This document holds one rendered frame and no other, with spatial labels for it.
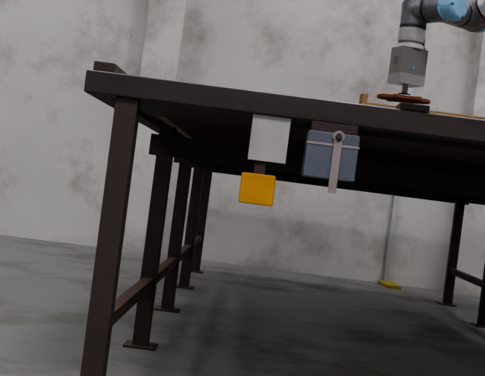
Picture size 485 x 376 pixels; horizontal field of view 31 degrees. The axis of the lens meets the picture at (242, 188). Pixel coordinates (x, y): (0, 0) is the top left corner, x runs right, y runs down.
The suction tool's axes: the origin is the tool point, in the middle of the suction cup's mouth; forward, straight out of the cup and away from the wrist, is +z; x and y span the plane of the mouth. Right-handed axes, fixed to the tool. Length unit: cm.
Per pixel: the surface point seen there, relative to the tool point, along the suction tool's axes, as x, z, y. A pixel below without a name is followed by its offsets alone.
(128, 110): -10, 14, 77
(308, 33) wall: -453, -107, -184
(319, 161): 12.6, 21.1, 30.7
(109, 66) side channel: -20, 2, 81
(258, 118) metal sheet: 3.4, 11.9, 45.4
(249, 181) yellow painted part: 6, 29, 47
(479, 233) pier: -380, 43, -329
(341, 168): 14.9, 22.1, 25.4
